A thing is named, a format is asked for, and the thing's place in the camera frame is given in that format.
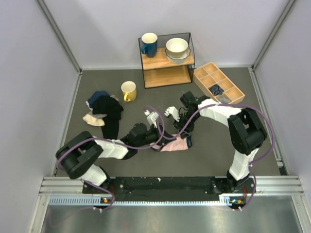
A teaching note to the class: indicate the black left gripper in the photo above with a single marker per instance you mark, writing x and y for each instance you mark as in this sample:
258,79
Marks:
158,133

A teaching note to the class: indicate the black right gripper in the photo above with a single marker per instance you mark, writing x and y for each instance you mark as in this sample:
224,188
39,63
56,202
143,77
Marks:
187,132

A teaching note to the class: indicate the pink underwear navy trim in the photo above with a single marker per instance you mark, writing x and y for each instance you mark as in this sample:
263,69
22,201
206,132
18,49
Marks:
176,145

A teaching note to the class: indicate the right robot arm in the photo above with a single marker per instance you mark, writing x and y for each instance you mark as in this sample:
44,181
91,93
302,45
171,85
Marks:
247,134

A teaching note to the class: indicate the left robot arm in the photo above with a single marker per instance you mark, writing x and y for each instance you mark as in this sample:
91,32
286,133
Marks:
78,156

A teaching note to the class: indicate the grey rolled underwear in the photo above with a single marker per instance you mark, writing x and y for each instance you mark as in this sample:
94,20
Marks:
224,100

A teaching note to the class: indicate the navy striped rolled underwear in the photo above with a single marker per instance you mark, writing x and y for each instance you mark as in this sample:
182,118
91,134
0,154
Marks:
216,90

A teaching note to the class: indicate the wooden compartment tray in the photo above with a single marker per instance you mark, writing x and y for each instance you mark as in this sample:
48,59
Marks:
208,75

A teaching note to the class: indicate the yellow mug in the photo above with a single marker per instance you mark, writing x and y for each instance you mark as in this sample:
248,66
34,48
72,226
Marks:
129,91

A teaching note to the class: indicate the black garment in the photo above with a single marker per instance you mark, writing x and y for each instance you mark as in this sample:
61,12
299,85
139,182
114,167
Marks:
110,107

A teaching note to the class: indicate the white scalloped bowl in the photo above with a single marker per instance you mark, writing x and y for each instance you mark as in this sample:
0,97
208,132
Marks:
178,59

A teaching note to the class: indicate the cream garment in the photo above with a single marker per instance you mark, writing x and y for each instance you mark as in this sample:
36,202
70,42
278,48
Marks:
94,120

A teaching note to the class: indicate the navy blue garment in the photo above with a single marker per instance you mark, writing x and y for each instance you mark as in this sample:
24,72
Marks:
96,95

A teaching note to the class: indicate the cream ceramic bowl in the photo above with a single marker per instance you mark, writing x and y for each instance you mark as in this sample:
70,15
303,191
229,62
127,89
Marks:
176,47

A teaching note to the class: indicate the dark blue mug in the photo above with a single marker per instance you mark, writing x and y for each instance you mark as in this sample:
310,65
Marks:
149,44

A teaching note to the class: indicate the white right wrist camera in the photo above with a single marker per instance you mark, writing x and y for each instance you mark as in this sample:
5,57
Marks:
172,112

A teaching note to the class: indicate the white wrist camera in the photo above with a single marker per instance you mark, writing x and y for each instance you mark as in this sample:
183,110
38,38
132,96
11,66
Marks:
152,117
172,112

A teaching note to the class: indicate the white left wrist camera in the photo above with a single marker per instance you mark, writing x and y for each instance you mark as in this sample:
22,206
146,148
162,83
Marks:
152,117

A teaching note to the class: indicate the black wire wooden shelf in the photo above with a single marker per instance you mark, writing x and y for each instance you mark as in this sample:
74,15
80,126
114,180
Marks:
158,71

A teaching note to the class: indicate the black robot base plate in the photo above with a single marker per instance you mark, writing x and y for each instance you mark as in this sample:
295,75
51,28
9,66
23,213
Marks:
208,185

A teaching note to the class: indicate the grey slotted cable duct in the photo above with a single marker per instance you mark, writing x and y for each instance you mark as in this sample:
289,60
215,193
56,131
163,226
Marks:
136,200

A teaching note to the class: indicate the aluminium frame rail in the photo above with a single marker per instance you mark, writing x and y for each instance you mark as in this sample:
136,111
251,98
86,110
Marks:
264,185

